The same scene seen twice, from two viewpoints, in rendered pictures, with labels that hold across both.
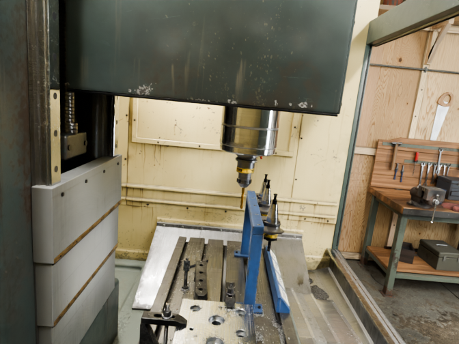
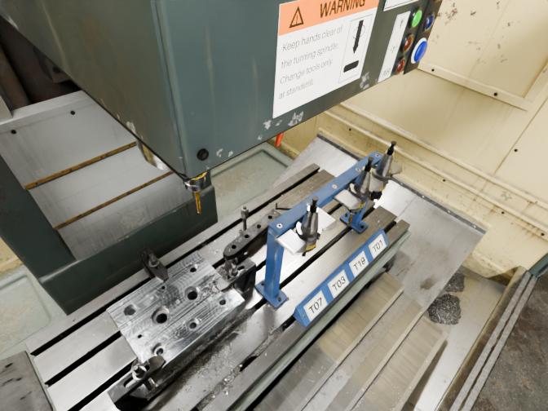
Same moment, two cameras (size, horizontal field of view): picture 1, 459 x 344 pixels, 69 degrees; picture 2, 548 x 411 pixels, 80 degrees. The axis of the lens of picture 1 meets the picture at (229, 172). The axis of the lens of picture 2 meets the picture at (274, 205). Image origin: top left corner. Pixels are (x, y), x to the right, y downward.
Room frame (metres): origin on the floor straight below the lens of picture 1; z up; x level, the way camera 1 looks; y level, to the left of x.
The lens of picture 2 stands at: (0.71, -0.46, 1.84)
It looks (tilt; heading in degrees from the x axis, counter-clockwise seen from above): 46 degrees down; 43
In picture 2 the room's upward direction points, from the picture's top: 5 degrees clockwise
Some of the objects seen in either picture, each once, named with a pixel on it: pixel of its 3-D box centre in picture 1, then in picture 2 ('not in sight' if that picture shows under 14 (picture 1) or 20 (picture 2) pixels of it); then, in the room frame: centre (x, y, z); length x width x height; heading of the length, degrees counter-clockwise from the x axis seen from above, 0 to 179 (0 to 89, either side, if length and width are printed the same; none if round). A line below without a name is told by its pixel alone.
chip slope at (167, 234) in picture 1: (227, 276); (338, 231); (1.59, -0.04, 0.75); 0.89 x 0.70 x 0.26; 91
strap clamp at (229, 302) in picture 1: (229, 301); (236, 279); (1.02, -0.04, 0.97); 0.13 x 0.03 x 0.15; 1
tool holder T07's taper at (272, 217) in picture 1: (273, 212); (311, 218); (1.15, -0.17, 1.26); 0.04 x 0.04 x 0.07
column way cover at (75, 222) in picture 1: (87, 250); (120, 170); (0.93, 0.40, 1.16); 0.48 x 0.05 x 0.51; 1
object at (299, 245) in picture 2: (273, 230); (293, 242); (1.10, -0.17, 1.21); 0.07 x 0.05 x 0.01; 91
